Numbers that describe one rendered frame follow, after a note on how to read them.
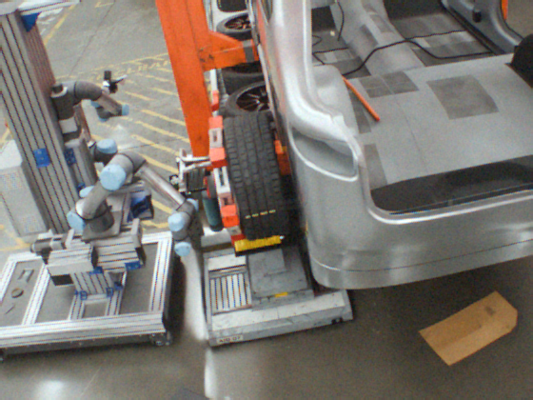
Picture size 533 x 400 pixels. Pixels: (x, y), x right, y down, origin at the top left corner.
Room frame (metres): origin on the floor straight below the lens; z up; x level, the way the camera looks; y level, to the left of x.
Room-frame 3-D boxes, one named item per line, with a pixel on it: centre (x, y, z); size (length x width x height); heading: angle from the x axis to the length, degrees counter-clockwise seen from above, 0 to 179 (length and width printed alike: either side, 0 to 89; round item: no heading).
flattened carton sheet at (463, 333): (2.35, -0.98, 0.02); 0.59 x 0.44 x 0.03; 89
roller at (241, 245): (2.89, 0.09, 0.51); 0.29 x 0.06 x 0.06; 89
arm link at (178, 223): (2.56, 0.42, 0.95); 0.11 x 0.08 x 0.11; 155
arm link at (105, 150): (3.40, 0.85, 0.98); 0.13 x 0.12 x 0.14; 70
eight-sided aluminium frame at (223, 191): (3.01, 0.19, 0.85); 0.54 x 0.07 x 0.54; 179
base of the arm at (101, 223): (2.91, 0.89, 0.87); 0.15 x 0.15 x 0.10
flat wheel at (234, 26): (6.65, -0.18, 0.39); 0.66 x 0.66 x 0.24
